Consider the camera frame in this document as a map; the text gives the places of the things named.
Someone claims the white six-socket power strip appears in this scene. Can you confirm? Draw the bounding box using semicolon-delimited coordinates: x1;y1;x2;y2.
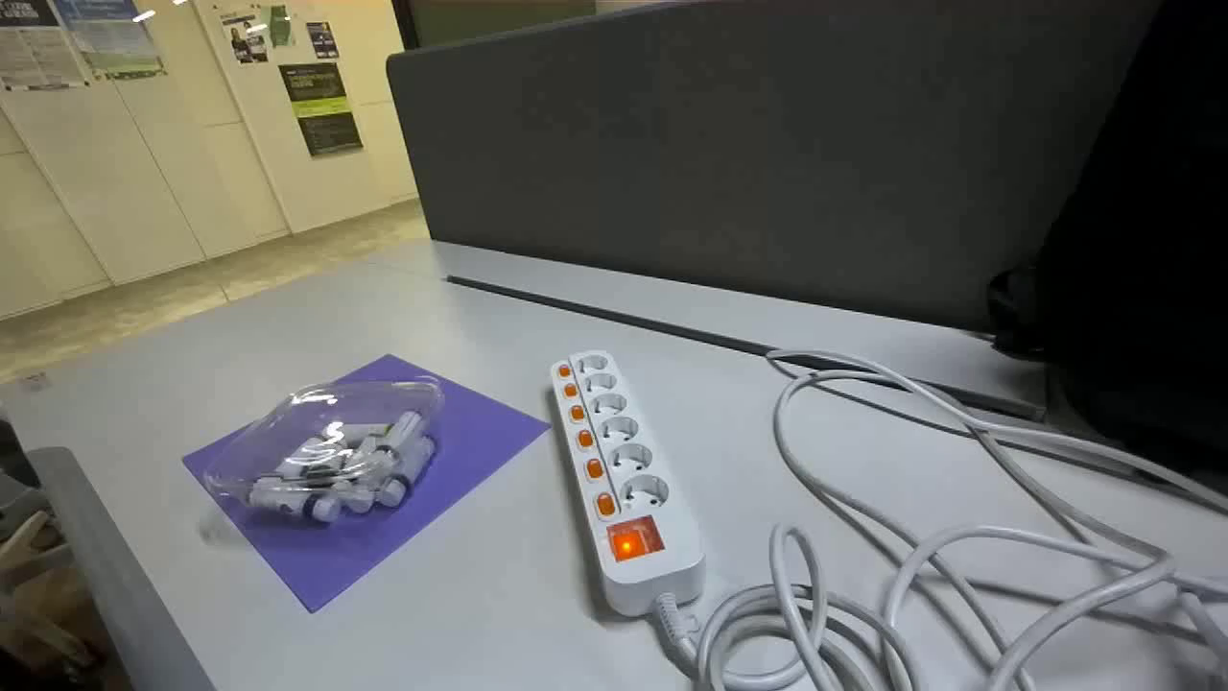
548;349;704;619

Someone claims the white battery in container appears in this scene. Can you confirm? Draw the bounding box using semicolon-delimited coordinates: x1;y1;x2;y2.
376;411;424;460

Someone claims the clear plastic container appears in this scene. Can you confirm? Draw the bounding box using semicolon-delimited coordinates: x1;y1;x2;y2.
203;375;445;526

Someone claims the grey desk partition panel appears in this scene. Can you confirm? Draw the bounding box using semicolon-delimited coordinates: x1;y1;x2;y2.
387;0;1162;326

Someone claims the white battery with black band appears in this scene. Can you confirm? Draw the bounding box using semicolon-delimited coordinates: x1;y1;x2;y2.
250;477;341;526

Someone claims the wall poster dark green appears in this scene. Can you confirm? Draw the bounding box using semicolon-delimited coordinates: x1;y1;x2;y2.
280;63;360;157

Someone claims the white power strip cable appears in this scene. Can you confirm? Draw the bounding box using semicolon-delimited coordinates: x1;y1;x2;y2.
651;346;1228;691

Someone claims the wall poster top left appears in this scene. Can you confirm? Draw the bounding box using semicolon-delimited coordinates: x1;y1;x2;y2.
0;0;163;93

